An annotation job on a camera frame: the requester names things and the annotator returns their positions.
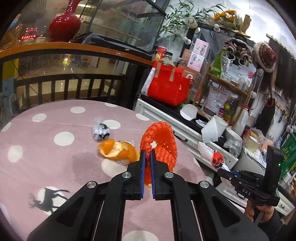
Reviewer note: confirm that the wooden curved railing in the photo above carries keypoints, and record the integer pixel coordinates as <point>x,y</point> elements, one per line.
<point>39,73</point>

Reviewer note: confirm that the white plastic jug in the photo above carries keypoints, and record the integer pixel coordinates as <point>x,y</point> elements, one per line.
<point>240,126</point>

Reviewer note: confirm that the orange foam fruit net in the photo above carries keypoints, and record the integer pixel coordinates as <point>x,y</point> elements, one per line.
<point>160,138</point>

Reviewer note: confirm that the red fabric tote bag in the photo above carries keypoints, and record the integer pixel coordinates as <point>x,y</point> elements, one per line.
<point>166,83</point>

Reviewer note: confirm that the orange peel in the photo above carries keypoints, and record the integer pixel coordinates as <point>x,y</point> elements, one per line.
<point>116,150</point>

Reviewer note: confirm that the wooden shelf rack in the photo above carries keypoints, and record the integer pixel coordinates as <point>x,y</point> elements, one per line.
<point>243,97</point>

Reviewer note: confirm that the clear crumpled plastic bag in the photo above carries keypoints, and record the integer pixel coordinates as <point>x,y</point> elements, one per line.
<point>233,144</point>

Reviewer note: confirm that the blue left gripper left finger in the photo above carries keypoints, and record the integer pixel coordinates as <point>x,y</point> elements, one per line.
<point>135,186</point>

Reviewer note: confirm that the person's right hand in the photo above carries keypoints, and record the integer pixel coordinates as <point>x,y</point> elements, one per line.
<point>250,211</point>

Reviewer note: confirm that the red ceramic vase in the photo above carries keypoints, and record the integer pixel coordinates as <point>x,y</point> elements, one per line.
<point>65,26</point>

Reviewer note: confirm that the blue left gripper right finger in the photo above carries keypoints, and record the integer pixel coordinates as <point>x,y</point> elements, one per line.
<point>160,189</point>

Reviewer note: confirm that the red snack canister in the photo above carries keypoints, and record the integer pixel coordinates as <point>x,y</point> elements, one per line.
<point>160,53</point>

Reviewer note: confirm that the black white candy wrapper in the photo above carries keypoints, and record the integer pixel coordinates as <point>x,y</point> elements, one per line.
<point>100,130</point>

